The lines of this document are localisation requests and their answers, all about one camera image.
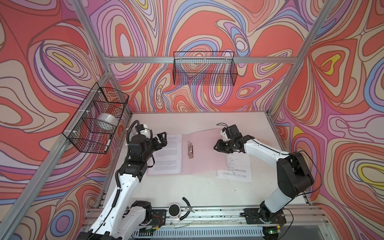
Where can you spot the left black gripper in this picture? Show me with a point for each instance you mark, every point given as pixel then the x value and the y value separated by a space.
pixel 163 141

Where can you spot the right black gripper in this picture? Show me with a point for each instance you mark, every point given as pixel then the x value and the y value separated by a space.
pixel 220 148

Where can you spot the printed paper sheet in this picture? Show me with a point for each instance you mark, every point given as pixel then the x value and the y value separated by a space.
pixel 238 168
pixel 168 160

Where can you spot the pink paper folder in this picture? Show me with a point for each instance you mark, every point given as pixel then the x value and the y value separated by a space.
pixel 206 159

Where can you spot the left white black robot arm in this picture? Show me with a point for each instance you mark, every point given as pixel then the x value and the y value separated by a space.
pixel 112 224

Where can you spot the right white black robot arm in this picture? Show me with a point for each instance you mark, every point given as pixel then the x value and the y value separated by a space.
pixel 293 173

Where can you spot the pink white calculator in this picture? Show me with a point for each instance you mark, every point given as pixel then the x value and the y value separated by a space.
pixel 265 142

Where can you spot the white tape roll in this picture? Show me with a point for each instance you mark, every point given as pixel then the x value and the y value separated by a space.
pixel 107 122

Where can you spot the round black white puck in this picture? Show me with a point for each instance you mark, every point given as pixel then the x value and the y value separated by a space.
pixel 174 211

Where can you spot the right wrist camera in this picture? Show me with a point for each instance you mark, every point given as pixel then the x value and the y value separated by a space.
pixel 226 135

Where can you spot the side black wire basket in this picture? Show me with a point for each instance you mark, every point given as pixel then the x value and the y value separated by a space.
pixel 83 133

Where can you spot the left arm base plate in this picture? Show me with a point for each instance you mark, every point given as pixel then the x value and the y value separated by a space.
pixel 158 218

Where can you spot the back black wire basket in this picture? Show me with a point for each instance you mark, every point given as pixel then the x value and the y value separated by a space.
pixel 204 68

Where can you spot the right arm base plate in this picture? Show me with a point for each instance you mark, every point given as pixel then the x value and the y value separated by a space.
pixel 257 216

